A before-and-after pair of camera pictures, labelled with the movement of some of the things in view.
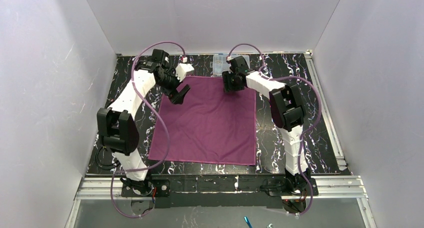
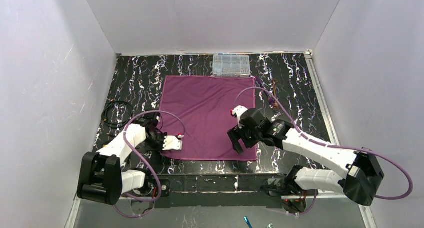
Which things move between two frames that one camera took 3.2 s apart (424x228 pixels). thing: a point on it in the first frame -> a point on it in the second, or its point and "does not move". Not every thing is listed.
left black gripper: (174, 88) -> (158, 139)
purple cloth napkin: (209, 125) does not move
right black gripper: (228, 84) -> (241, 136)
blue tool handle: (247, 221) does not move
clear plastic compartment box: (220, 64) does not move
